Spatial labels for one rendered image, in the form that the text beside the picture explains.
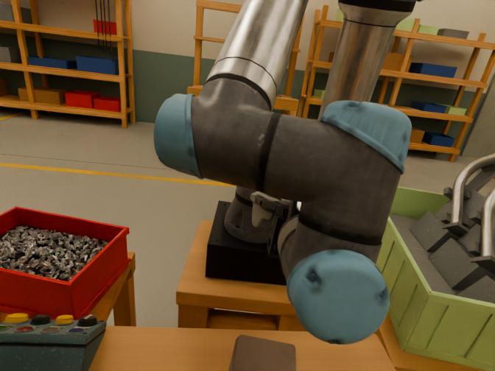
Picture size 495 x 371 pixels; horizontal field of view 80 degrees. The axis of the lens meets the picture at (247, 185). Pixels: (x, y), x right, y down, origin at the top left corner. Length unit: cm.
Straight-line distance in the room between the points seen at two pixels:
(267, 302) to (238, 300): 7
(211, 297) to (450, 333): 51
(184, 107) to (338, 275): 19
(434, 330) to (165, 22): 557
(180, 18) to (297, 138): 555
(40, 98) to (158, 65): 199
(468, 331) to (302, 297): 60
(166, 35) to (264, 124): 556
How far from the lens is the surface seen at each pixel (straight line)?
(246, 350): 52
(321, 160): 24
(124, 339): 58
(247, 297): 71
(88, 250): 80
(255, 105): 28
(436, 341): 81
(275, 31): 35
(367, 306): 25
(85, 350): 53
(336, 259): 24
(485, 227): 102
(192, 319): 77
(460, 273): 98
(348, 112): 25
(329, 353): 59
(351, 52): 56
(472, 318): 78
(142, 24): 588
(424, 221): 117
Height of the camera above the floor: 134
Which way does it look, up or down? 23 degrees down
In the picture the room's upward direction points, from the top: 7 degrees clockwise
